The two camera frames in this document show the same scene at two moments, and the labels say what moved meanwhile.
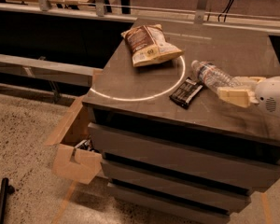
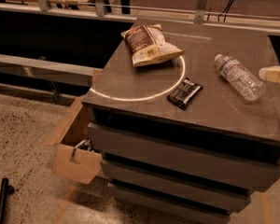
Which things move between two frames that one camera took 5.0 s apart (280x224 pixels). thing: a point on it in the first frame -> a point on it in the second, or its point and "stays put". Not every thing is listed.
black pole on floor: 6,189 stays put
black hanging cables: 230,3 stays put
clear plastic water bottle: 214,77 -> 251,87
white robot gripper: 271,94 -> 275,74
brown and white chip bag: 148,44 stays put
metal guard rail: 42,6 stays put
